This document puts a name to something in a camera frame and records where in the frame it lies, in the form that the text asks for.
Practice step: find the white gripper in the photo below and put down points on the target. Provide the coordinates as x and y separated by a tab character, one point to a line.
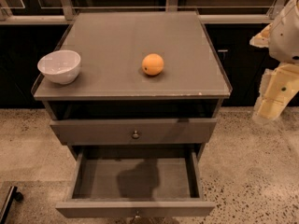
285	36

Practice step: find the orange fruit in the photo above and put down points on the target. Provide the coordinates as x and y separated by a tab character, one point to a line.
153	64

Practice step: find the grey drawer cabinet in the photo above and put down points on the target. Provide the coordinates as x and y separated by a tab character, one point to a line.
112	84

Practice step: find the open grey middle drawer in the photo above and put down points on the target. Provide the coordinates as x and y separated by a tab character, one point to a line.
118	183

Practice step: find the round metal top knob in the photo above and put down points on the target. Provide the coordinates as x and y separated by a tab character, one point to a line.
135	135

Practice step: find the round metal knob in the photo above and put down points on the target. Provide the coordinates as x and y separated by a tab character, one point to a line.
135	135
137	215

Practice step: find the round metal middle knob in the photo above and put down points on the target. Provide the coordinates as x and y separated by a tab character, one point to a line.
137	215

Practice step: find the white ceramic bowl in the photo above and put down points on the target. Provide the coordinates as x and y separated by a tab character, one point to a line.
61	66

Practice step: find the black wheeled cart base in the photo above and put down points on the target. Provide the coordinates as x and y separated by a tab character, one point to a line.
12	195

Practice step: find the metal railing frame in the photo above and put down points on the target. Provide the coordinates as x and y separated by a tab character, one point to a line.
210	11

